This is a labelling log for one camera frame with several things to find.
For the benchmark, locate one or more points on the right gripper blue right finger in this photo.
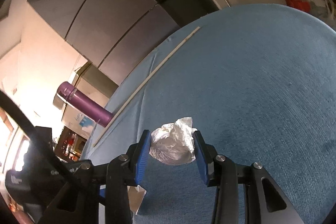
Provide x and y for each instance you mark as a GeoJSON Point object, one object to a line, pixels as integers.
{"type": "Point", "coordinates": [201, 157]}

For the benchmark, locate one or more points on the white tissue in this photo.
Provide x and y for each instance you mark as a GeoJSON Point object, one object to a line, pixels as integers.
{"type": "Point", "coordinates": [173, 143]}

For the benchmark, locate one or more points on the grey refrigerator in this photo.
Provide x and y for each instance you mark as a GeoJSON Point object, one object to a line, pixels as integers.
{"type": "Point", "coordinates": [114, 35]}

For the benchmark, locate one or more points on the purple thermos bottle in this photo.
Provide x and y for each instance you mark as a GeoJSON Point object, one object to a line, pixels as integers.
{"type": "Point", "coordinates": [84, 104]}

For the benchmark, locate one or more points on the white chest freezer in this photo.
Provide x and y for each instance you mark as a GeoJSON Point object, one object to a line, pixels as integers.
{"type": "Point", "coordinates": [73, 119]}

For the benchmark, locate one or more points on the blue tablecloth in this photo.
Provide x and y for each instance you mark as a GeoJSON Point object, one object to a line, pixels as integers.
{"type": "Point", "coordinates": [258, 82]}

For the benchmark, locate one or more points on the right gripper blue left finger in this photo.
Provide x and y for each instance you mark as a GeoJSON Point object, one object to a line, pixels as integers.
{"type": "Point", "coordinates": [141, 155]}

